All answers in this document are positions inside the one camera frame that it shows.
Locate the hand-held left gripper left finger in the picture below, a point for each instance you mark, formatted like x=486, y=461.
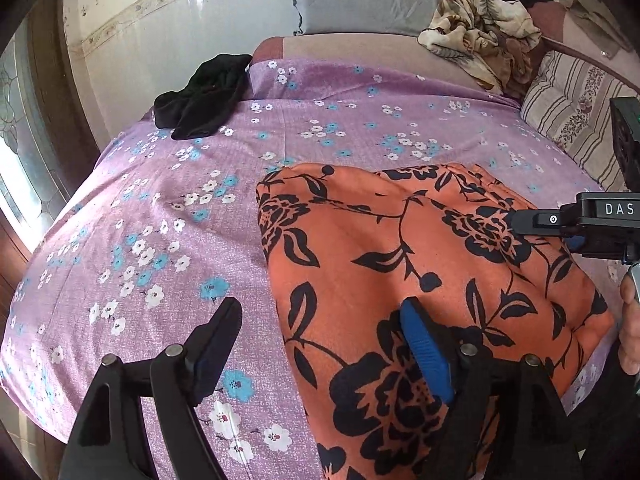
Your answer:
x=210, y=360

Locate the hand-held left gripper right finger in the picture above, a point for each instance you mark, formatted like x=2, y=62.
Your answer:
x=427, y=355

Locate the olive cloth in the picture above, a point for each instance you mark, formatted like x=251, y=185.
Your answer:
x=600, y=22

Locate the wooden window frame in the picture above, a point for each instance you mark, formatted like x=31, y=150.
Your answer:
x=65, y=85

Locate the orange black floral garment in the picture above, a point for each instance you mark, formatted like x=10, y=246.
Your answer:
x=400, y=240

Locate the beige floral crumpled cloth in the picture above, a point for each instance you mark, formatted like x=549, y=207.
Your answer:
x=475, y=30

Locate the striped floral pillow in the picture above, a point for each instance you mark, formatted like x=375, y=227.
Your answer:
x=580, y=110

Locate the purple floral bedsheet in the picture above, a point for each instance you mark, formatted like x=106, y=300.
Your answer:
x=150, y=220

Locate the person's right hand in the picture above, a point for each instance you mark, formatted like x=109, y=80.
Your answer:
x=630, y=330

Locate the patterned glass window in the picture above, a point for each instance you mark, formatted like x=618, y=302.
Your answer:
x=17, y=125

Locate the dark cloth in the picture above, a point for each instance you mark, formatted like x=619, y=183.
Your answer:
x=605, y=420

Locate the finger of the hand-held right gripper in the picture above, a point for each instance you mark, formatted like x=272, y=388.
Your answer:
x=542, y=220

